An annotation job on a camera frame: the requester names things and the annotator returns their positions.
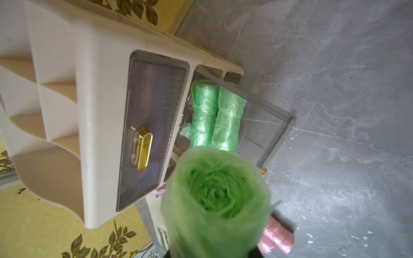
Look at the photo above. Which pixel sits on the green trash bag roll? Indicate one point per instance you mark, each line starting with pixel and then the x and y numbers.
pixel 227 124
pixel 205 95
pixel 216 205

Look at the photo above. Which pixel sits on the beige three-drawer organizer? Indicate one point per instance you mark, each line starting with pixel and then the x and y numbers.
pixel 64 81

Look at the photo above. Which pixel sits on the purple flowers in white pot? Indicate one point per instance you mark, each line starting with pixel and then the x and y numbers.
pixel 160 191

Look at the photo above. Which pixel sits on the pink trash bag roll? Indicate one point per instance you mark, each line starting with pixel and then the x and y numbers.
pixel 266 245
pixel 277 233

